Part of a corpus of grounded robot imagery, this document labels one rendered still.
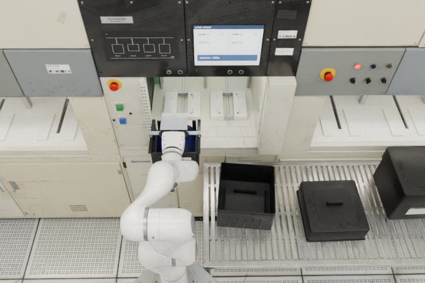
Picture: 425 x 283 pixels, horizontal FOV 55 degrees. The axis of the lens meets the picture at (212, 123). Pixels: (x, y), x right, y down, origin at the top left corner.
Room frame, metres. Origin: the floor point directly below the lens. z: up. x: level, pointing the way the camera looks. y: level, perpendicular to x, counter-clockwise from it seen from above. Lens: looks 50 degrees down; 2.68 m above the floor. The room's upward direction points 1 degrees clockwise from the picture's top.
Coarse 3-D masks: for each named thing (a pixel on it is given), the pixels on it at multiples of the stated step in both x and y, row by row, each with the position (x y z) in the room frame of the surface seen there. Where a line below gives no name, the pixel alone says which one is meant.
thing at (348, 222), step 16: (304, 192) 1.08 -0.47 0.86; (320, 192) 1.08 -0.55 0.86; (336, 192) 1.08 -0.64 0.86; (352, 192) 1.08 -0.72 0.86; (304, 208) 1.00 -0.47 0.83; (320, 208) 0.99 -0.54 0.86; (336, 208) 0.99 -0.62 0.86; (352, 208) 0.99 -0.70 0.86; (304, 224) 0.94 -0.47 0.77; (320, 224) 0.90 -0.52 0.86; (336, 224) 0.90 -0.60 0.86; (352, 224) 0.90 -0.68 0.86; (368, 224) 0.91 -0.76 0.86; (320, 240) 0.86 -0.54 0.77; (336, 240) 0.87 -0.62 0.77; (352, 240) 0.87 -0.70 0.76
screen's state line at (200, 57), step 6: (198, 60) 1.34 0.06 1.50; (204, 60) 1.35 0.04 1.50; (210, 60) 1.35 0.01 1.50; (216, 60) 1.35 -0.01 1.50; (222, 60) 1.35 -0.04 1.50; (228, 60) 1.35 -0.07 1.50; (234, 60) 1.35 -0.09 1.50; (240, 60) 1.35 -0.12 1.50; (246, 60) 1.35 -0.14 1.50; (252, 60) 1.35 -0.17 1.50
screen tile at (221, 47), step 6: (198, 36) 1.34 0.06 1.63; (204, 36) 1.34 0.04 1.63; (210, 36) 1.35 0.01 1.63; (216, 36) 1.35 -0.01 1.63; (222, 42) 1.35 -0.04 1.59; (198, 48) 1.34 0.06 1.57; (204, 48) 1.35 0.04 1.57; (210, 48) 1.35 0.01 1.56; (216, 48) 1.35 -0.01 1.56; (222, 48) 1.35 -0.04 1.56
